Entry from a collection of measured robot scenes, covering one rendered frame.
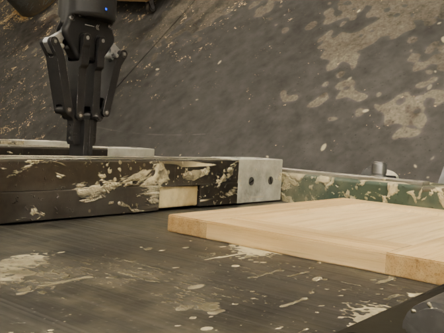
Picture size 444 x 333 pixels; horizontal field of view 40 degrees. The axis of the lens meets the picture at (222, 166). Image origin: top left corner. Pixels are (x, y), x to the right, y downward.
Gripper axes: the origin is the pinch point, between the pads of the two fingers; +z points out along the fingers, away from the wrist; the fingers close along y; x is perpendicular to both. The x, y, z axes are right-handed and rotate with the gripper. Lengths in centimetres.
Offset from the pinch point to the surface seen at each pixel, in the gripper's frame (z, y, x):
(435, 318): 3, 32, 59
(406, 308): 3, 30, 57
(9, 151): 2.3, -4.4, -24.0
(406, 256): 6.4, 2.7, 46.5
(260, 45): -48, -199, -115
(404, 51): -41, -193, -38
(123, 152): 2.1, -28.9, -23.8
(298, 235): 6.4, 2.1, 35.6
